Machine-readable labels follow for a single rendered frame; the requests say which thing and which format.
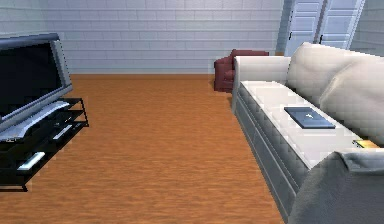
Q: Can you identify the dark red armchair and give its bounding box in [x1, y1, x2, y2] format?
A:
[213, 49, 270, 94]

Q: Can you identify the white sofa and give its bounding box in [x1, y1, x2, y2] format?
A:
[231, 41, 384, 224]

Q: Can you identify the dark grey laptop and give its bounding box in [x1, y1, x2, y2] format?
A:
[283, 106, 336, 130]

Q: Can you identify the white sofa cushion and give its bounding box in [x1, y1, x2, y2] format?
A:
[285, 41, 371, 108]
[319, 59, 384, 146]

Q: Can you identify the white panelled room door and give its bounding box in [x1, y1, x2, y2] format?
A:
[316, 0, 366, 51]
[283, 0, 325, 57]

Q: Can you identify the black television stand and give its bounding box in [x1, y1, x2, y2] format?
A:
[0, 97, 90, 193]

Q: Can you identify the grey flat television set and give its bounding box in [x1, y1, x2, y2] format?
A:
[0, 32, 74, 142]

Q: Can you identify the yellow book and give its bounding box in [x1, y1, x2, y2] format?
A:
[353, 139, 381, 150]

